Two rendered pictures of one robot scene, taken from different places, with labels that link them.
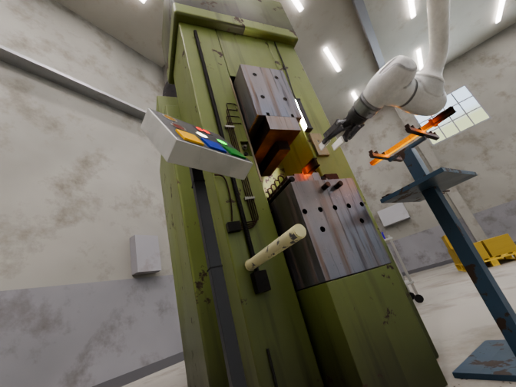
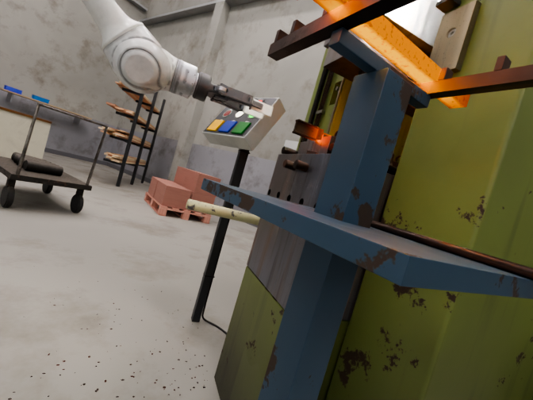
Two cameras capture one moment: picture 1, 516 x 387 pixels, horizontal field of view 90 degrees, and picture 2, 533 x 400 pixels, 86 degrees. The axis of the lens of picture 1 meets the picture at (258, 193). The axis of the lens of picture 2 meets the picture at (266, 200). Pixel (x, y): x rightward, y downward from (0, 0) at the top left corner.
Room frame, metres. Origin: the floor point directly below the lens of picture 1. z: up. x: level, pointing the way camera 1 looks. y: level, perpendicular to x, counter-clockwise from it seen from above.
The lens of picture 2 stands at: (1.18, -1.25, 0.78)
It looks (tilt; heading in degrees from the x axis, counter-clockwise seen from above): 2 degrees down; 95
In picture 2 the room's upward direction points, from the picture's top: 16 degrees clockwise
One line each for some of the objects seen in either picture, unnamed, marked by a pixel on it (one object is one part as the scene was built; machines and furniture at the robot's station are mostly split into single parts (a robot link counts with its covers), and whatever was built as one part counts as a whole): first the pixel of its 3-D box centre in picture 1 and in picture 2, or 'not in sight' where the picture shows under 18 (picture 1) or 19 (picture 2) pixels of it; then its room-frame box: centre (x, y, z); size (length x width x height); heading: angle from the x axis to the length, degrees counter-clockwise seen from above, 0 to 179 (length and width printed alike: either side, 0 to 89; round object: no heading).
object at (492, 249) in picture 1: (475, 246); not in sight; (5.35, -3.72, 0.36); 1.29 x 0.99 x 0.72; 146
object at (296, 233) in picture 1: (270, 251); (235, 215); (0.94, 0.01, 0.62); 0.44 x 0.05 x 0.05; 28
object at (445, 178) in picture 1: (428, 187); (339, 226); (1.25, -0.82, 0.75); 0.40 x 0.30 x 0.02; 127
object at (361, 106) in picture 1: (367, 105); (185, 80); (0.79, -0.48, 1.00); 0.09 x 0.06 x 0.09; 118
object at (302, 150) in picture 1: (314, 178); (515, 116); (1.68, -0.41, 1.15); 0.44 x 0.26 x 2.30; 28
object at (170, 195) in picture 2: not in sight; (180, 190); (-0.62, 3.17, 0.35); 1.20 x 0.85 x 0.71; 135
